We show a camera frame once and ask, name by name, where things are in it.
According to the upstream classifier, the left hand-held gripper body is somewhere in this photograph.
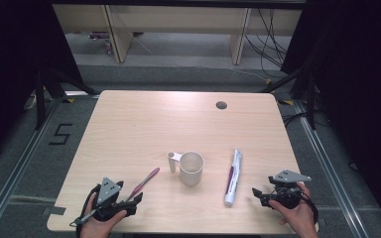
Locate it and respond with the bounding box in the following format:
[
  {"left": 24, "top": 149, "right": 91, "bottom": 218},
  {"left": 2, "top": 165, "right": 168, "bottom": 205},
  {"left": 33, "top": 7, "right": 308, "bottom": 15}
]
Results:
[{"left": 93, "top": 177, "right": 138, "bottom": 222}]

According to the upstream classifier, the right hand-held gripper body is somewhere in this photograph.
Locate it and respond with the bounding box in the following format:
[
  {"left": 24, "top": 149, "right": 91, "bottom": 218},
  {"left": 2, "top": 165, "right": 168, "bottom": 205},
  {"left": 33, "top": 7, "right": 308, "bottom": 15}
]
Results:
[{"left": 260, "top": 169, "right": 313, "bottom": 210}]

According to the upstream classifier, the pink toothbrush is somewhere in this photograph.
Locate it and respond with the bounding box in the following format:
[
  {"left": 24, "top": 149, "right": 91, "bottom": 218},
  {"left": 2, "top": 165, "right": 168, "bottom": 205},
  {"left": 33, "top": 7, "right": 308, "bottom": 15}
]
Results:
[{"left": 124, "top": 167, "right": 162, "bottom": 203}]

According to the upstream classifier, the white and purple toothpaste tube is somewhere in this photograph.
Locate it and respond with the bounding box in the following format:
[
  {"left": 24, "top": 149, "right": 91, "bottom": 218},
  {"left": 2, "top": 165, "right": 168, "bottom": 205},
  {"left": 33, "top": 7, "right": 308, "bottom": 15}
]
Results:
[{"left": 223, "top": 148, "right": 244, "bottom": 207}]

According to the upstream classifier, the white cup with tube handle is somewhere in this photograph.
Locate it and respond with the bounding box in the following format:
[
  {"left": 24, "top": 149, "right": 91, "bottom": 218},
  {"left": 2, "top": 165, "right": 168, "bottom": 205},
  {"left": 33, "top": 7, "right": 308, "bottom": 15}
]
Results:
[{"left": 167, "top": 151, "right": 205, "bottom": 187}]

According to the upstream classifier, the person's right hand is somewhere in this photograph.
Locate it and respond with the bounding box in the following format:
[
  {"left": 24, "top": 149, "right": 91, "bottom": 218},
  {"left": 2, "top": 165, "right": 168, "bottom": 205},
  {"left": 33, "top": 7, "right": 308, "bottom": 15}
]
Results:
[{"left": 268, "top": 182, "right": 318, "bottom": 238}]

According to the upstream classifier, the person's left hand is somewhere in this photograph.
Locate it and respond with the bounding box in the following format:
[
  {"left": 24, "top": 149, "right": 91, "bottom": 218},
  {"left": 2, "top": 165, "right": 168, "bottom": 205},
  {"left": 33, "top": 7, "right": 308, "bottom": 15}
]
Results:
[{"left": 79, "top": 192, "right": 129, "bottom": 238}]

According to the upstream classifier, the black metal stand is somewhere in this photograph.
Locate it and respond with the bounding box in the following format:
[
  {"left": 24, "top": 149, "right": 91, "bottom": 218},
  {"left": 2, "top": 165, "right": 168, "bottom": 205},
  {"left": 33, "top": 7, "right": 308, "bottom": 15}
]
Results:
[
  {"left": 34, "top": 66, "right": 101, "bottom": 131},
  {"left": 258, "top": 62, "right": 318, "bottom": 131}
]

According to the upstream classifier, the black curtain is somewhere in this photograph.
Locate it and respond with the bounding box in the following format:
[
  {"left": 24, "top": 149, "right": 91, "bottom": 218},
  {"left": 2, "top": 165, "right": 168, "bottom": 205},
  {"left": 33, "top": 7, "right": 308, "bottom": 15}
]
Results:
[
  {"left": 280, "top": 0, "right": 381, "bottom": 231},
  {"left": 0, "top": 0, "right": 84, "bottom": 167}
]

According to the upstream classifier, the beige wooden bench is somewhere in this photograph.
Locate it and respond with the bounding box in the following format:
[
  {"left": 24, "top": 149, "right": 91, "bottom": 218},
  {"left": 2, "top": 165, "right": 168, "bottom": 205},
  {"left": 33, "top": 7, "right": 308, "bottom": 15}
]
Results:
[{"left": 52, "top": 4, "right": 304, "bottom": 65}]

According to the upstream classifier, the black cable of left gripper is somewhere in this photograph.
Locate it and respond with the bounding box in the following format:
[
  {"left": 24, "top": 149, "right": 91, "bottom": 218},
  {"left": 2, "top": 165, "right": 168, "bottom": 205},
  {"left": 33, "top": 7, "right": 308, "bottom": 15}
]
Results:
[{"left": 68, "top": 183, "right": 102, "bottom": 238}]

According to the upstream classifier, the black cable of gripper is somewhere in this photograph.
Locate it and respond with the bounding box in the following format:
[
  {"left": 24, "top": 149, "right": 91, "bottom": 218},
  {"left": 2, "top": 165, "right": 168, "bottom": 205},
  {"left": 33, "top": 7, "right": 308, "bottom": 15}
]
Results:
[
  {"left": 68, "top": 183, "right": 102, "bottom": 238},
  {"left": 305, "top": 192, "right": 319, "bottom": 230}
]

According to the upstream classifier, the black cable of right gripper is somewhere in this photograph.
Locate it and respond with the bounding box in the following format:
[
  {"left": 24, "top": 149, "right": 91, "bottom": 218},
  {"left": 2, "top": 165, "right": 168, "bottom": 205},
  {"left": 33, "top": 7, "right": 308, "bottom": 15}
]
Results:
[{"left": 305, "top": 192, "right": 319, "bottom": 230}]

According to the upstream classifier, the aluminium floor rail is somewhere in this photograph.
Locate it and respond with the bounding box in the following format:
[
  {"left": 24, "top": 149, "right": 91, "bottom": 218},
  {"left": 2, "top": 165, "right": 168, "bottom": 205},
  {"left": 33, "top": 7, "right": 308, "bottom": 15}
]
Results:
[
  {"left": 0, "top": 96, "right": 64, "bottom": 238},
  {"left": 292, "top": 98, "right": 369, "bottom": 238}
]

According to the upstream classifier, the black floor cable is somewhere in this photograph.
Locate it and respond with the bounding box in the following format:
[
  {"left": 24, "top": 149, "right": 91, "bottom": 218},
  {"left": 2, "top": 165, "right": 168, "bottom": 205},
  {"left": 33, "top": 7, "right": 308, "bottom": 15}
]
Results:
[{"left": 282, "top": 111, "right": 308, "bottom": 129}]

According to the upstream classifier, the thin white floor cable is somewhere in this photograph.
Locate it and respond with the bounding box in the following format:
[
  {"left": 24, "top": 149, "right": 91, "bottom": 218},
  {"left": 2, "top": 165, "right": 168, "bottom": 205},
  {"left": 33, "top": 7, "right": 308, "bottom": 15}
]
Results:
[{"left": 227, "top": 66, "right": 270, "bottom": 82}]

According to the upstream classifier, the bundle of black hanging cables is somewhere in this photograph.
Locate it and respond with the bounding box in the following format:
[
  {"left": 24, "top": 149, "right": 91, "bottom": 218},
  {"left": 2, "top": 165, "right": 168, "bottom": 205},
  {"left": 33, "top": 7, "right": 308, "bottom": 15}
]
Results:
[{"left": 244, "top": 8, "right": 290, "bottom": 79}]

